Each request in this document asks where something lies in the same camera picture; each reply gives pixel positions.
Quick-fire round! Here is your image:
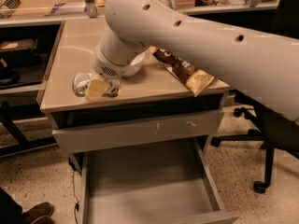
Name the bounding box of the purple white paper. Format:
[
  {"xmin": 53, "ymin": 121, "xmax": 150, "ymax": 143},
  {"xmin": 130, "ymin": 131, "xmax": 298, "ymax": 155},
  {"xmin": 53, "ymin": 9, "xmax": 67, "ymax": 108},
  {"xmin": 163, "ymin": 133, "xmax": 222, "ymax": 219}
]
[{"xmin": 50, "ymin": 2, "xmax": 87, "ymax": 16}]

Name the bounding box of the brown shoe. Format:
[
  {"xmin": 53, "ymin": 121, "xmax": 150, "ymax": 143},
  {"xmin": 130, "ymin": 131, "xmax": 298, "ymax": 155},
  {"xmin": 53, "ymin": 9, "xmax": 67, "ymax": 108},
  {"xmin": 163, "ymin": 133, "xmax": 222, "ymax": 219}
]
[{"xmin": 20, "ymin": 202, "xmax": 54, "ymax": 224}]

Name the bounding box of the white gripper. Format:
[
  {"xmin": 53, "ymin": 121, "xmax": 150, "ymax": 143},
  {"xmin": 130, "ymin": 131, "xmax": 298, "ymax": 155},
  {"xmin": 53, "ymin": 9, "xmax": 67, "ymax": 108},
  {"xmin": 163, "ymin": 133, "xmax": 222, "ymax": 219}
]
[{"xmin": 85, "ymin": 45, "xmax": 132, "ymax": 102}]

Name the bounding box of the white ceramic bowl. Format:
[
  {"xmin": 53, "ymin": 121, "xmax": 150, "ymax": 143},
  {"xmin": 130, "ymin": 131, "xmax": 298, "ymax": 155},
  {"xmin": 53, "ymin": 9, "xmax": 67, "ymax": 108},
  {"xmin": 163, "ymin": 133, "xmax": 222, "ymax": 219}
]
[{"xmin": 122, "ymin": 53, "xmax": 145, "ymax": 77}]

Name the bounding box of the green 7up soda can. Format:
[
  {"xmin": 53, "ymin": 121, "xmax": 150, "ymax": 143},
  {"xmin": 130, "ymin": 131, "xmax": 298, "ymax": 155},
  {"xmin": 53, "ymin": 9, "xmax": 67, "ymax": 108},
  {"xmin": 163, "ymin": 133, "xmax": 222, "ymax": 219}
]
[{"xmin": 72, "ymin": 73, "xmax": 121, "ymax": 97}]

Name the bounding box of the brown yellow chip bag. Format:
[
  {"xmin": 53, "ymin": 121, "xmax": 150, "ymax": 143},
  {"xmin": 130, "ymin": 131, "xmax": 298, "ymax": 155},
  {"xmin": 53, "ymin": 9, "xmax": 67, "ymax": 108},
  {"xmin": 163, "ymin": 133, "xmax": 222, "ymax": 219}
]
[{"xmin": 149, "ymin": 47, "xmax": 215, "ymax": 96}]

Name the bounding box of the long background desk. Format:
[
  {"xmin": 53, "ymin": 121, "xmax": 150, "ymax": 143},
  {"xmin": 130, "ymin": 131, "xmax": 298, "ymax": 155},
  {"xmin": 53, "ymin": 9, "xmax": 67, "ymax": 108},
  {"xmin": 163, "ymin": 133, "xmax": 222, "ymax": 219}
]
[{"xmin": 0, "ymin": 0, "xmax": 278, "ymax": 27}]

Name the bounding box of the black coiled spring item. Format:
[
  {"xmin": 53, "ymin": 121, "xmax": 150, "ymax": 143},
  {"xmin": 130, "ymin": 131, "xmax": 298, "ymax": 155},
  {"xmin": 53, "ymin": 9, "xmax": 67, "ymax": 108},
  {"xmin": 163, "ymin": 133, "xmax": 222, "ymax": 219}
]
[{"xmin": 0, "ymin": 0, "xmax": 21, "ymax": 19}]

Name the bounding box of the open grey middle drawer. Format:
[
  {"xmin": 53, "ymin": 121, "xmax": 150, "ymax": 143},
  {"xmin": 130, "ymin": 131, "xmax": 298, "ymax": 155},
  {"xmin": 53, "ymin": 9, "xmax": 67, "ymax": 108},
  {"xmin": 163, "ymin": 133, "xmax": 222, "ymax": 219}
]
[{"xmin": 78, "ymin": 139, "xmax": 239, "ymax": 224}]

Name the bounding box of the black office chair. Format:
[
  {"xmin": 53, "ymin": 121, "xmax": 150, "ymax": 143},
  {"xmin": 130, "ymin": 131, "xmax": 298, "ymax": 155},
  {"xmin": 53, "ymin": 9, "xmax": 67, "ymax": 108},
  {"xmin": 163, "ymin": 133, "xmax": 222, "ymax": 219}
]
[{"xmin": 211, "ymin": 0, "xmax": 299, "ymax": 193}]

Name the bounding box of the closed grey top drawer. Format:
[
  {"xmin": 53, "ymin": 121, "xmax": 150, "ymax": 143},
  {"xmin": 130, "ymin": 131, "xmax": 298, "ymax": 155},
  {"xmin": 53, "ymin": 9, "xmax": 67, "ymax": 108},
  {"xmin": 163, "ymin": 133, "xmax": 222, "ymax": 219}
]
[{"xmin": 53, "ymin": 110, "xmax": 223, "ymax": 154}]

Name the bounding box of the grey drawer cabinet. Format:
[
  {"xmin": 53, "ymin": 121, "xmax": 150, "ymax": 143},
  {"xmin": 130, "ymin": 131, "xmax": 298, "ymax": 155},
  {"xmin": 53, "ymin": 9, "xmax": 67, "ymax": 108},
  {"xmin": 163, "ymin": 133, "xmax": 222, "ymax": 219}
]
[{"xmin": 36, "ymin": 12, "xmax": 236, "ymax": 173}]

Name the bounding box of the black cable on floor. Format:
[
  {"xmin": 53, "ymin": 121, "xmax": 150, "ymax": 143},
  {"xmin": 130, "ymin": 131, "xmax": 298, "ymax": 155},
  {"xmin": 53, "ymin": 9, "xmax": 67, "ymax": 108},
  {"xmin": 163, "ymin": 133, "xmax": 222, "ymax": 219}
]
[{"xmin": 70, "ymin": 171, "xmax": 80, "ymax": 224}]

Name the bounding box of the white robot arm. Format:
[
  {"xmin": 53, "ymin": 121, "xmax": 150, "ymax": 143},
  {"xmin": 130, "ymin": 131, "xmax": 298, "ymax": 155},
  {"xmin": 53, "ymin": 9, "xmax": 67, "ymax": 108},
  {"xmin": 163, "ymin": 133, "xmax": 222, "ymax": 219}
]
[{"xmin": 93, "ymin": 0, "xmax": 299, "ymax": 121}]

